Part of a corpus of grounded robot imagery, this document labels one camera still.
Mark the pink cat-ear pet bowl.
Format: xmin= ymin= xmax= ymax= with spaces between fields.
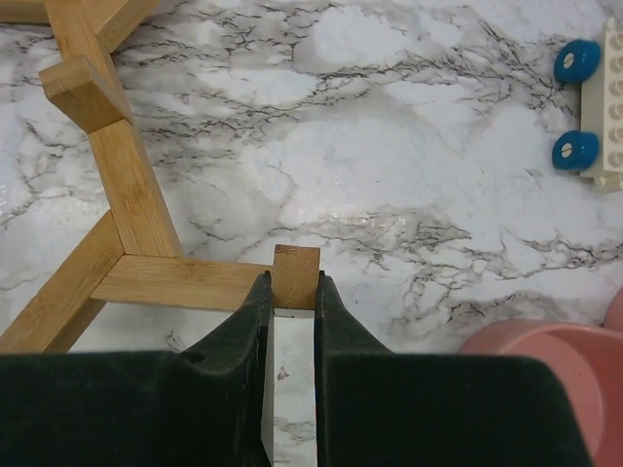
xmin=459 ymin=319 xmax=622 ymax=466

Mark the wooden toy car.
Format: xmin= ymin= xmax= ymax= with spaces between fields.
xmin=551 ymin=17 xmax=622 ymax=193

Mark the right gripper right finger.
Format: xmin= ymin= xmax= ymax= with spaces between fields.
xmin=314 ymin=275 xmax=592 ymax=466

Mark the wooden stand frame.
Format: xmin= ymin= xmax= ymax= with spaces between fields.
xmin=0 ymin=0 xmax=322 ymax=354

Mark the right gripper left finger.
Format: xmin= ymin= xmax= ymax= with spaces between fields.
xmin=1 ymin=273 xmax=273 ymax=466

